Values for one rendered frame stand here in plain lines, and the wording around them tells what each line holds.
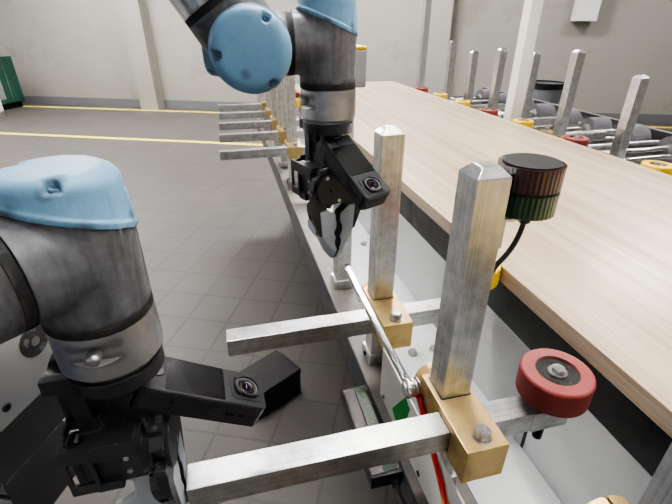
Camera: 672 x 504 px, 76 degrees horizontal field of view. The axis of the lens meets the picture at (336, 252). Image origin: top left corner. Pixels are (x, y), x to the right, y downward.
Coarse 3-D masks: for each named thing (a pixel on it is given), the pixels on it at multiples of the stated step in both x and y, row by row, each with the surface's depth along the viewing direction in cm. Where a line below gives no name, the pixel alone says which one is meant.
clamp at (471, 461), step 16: (432, 384) 52; (432, 400) 51; (448, 400) 50; (464, 400) 50; (448, 416) 48; (464, 416) 48; (480, 416) 48; (464, 432) 46; (496, 432) 46; (448, 448) 48; (464, 448) 44; (480, 448) 44; (496, 448) 45; (464, 464) 45; (480, 464) 45; (496, 464) 46; (464, 480) 46
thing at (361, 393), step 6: (360, 390) 74; (360, 396) 72; (366, 396) 72; (360, 402) 71; (366, 402) 71; (366, 408) 70; (372, 408) 70; (366, 414) 69; (372, 414) 69; (366, 420) 68; (372, 420) 68; (384, 468) 61; (390, 468) 61; (396, 468) 61
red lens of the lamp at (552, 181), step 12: (504, 168) 39; (516, 168) 38; (564, 168) 38; (516, 180) 39; (528, 180) 38; (540, 180) 38; (552, 180) 38; (516, 192) 39; (528, 192) 38; (540, 192) 38; (552, 192) 39
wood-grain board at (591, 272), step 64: (448, 128) 163; (512, 128) 163; (448, 192) 102; (576, 192) 102; (640, 192) 102; (512, 256) 74; (576, 256) 74; (640, 256) 74; (576, 320) 58; (640, 320) 58; (640, 384) 48
